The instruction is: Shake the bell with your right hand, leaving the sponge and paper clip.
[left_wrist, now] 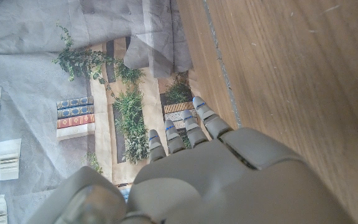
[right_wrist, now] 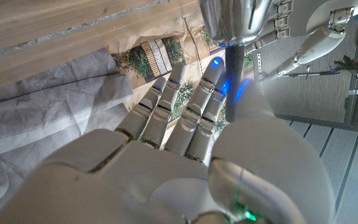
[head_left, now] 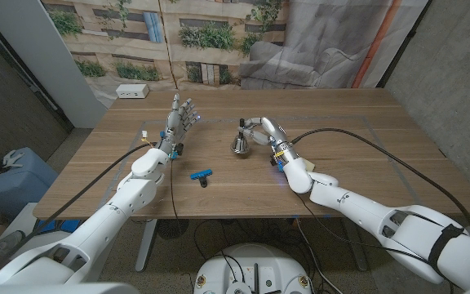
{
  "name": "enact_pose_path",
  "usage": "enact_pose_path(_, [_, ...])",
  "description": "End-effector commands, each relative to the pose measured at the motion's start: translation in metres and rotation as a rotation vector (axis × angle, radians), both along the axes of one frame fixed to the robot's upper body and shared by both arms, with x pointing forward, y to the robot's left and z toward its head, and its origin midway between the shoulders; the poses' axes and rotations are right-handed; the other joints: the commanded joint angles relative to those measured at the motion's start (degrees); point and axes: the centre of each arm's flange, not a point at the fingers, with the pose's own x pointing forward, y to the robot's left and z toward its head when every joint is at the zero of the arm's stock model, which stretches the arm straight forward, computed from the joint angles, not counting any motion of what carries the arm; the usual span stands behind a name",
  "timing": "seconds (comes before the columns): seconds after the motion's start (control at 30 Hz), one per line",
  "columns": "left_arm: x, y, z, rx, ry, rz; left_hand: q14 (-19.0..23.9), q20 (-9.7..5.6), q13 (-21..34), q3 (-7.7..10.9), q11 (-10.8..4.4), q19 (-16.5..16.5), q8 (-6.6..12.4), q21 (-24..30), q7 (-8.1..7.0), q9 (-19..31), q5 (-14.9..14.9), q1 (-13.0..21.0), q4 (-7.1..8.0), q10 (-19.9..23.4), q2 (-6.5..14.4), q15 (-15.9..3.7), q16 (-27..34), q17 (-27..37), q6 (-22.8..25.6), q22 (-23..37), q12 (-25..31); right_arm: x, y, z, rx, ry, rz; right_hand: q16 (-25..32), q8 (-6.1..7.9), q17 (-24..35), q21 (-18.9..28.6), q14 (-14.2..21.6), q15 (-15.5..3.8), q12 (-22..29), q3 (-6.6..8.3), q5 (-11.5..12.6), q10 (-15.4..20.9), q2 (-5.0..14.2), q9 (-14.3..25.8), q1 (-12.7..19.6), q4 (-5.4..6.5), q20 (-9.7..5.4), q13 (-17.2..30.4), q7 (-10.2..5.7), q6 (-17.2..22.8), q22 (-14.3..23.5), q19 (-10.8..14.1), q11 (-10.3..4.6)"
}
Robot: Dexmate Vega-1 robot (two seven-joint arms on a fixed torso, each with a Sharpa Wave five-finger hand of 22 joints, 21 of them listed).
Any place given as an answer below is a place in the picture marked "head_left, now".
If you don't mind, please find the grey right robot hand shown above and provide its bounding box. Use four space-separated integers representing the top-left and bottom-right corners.
237 116 299 165

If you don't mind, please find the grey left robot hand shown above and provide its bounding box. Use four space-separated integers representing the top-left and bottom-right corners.
156 93 202 153

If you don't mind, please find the silver bell with black handle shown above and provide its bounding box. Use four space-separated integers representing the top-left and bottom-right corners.
229 118 251 156

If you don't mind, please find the blue and black paper clip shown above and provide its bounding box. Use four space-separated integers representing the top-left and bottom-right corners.
189 168 214 189

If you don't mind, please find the white power strip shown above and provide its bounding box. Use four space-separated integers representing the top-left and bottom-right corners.
115 83 151 100

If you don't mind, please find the printed fabric backdrop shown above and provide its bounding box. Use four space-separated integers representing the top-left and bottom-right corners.
41 0 430 108

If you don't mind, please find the round black floor fixture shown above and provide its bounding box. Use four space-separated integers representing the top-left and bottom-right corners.
156 219 190 240

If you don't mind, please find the white table leg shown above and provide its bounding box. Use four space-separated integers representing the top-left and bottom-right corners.
135 218 158 273

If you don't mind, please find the white robot torso base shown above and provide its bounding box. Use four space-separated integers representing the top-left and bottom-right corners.
193 243 313 294

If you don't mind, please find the white pillar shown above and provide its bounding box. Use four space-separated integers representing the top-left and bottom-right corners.
0 0 108 130

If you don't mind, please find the grey table leg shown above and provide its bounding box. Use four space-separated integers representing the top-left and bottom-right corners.
348 228 370 273

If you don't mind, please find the white tool on case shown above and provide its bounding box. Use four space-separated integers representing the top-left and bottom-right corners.
1 149 26 167

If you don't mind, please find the blue plastic case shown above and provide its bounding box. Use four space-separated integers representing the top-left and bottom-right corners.
0 146 60 221

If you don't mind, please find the small white connector with wires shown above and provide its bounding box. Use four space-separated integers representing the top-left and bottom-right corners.
140 130 157 147

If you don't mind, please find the thin black left wrist cable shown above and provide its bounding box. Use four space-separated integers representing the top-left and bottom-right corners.
169 157 181 224

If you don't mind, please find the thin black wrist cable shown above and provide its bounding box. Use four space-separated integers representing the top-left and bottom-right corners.
293 190 432 262
169 157 181 224

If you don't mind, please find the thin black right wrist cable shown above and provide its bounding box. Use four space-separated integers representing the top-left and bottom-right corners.
293 190 432 262

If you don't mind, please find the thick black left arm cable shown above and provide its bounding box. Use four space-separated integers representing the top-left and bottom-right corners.
0 141 158 281

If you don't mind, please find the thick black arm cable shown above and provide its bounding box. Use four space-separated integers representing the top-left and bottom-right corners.
0 141 158 281
290 127 470 240

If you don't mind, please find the grey floor cable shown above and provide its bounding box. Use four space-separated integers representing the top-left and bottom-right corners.
295 218 335 294

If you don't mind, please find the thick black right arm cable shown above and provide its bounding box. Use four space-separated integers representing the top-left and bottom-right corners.
290 127 470 240

